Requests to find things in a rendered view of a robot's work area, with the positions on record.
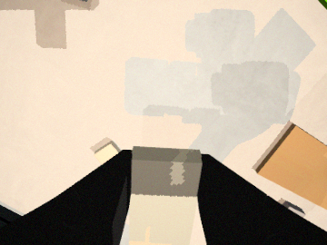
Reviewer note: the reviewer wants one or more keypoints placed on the tan flat board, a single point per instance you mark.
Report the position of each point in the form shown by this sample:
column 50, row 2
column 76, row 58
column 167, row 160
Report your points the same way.
column 299, row 163

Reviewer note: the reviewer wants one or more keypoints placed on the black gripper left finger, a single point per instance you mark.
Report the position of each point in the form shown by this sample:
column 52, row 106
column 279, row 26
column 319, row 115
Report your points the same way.
column 91, row 212

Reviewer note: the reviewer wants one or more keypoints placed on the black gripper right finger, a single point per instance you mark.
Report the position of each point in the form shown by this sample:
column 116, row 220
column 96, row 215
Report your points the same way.
column 234, row 212

